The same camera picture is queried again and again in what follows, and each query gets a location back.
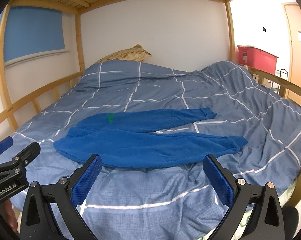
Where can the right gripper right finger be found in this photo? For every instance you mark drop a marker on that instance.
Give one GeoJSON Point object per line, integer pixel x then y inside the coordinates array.
{"type": "Point", "coordinates": [266, 219]}

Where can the blue fleece pants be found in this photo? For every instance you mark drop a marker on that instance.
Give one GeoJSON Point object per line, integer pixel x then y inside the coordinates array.
{"type": "Point", "coordinates": [134, 139]}

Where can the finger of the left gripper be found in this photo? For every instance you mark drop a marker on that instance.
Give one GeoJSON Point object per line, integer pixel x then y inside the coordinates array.
{"type": "Point", "coordinates": [27, 155]}
{"type": "Point", "coordinates": [5, 144]}

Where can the beige patterned pillow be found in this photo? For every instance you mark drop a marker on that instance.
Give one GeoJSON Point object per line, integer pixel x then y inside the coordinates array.
{"type": "Point", "coordinates": [136, 53]}

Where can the person's left hand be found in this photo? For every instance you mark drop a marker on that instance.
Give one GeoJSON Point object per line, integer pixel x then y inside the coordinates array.
{"type": "Point", "coordinates": [11, 218]}

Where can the blue grid duvet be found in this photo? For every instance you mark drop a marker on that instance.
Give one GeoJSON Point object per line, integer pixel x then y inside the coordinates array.
{"type": "Point", "coordinates": [175, 202]}

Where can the red plastic storage bin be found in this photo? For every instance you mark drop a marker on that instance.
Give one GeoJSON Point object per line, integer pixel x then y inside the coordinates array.
{"type": "Point", "coordinates": [257, 58]}

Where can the beige door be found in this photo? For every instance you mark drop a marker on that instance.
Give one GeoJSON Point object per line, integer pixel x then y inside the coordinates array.
{"type": "Point", "coordinates": [293, 14]}

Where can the wooden bunk bed frame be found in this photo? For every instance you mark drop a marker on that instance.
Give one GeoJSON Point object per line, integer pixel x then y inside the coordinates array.
{"type": "Point", "coordinates": [185, 35]}

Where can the blue window blind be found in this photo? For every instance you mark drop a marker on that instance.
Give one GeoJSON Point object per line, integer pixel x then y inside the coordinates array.
{"type": "Point", "coordinates": [32, 32]}

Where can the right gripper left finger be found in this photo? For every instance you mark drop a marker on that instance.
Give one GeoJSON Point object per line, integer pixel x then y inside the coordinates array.
{"type": "Point", "coordinates": [38, 220]}

